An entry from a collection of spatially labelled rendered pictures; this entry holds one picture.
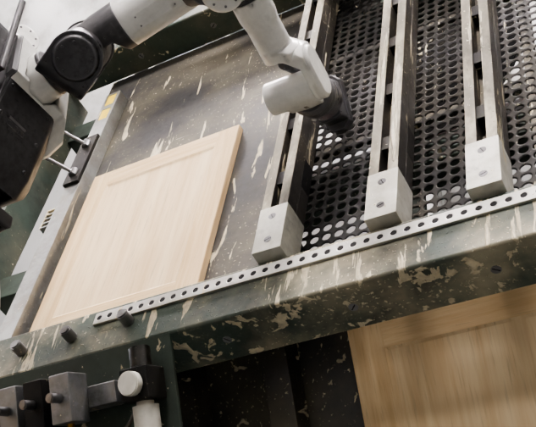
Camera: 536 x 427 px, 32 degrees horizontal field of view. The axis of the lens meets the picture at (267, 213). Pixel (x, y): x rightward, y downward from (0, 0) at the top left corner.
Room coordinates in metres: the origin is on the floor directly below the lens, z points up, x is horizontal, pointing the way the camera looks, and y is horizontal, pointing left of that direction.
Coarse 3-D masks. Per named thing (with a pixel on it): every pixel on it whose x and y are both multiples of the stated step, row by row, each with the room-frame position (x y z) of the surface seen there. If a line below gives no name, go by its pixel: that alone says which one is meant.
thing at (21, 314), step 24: (120, 96) 2.45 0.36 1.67; (96, 120) 2.41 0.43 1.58; (96, 168) 2.31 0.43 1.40; (72, 192) 2.22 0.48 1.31; (72, 216) 2.20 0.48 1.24; (48, 240) 2.14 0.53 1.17; (48, 264) 2.10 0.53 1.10; (24, 288) 2.06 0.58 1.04; (24, 312) 2.02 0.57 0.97; (0, 336) 1.99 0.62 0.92
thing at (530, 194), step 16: (512, 192) 1.47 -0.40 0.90; (528, 192) 1.46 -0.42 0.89; (464, 208) 1.51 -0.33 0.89; (480, 208) 1.49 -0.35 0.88; (496, 208) 1.47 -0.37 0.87; (416, 224) 1.54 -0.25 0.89; (432, 224) 1.52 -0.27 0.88; (448, 224) 1.51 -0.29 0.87; (352, 240) 1.60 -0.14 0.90; (368, 240) 1.58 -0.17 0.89; (384, 240) 1.56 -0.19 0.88; (304, 256) 1.63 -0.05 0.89; (320, 256) 1.61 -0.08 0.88; (336, 256) 1.60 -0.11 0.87; (240, 272) 1.70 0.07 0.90; (256, 272) 1.67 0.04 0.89; (272, 272) 1.65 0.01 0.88; (192, 288) 1.74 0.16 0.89; (208, 288) 1.71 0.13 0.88; (224, 288) 1.70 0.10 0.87; (144, 304) 1.78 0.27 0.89; (160, 304) 1.76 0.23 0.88; (96, 320) 1.83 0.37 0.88; (112, 320) 1.81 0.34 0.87
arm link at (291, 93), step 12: (300, 72) 1.61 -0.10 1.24; (264, 84) 1.65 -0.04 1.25; (276, 84) 1.63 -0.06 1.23; (288, 84) 1.61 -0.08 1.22; (300, 84) 1.60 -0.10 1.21; (264, 96) 1.64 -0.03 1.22; (276, 96) 1.63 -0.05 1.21; (288, 96) 1.62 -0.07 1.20; (300, 96) 1.62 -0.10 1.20; (312, 96) 1.61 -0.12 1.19; (276, 108) 1.65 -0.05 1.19; (288, 108) 1.65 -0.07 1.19; (300, 108) 1.66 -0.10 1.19; (312, 108) 1.69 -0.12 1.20; (324, 108) 1.69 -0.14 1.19
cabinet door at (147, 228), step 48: (192, 144) 2.12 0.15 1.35; (96, 192) 2.21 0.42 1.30; (144, 192) 2.11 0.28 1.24; (192, 192) 2.01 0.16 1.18; (96, 240) 2.09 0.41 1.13; (144, 240) 1.99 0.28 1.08; (192, 240) 1.90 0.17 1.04; (48, 288) 2.06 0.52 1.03; (96, 288) 1.97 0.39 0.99; (144, 288) 1.88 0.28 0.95
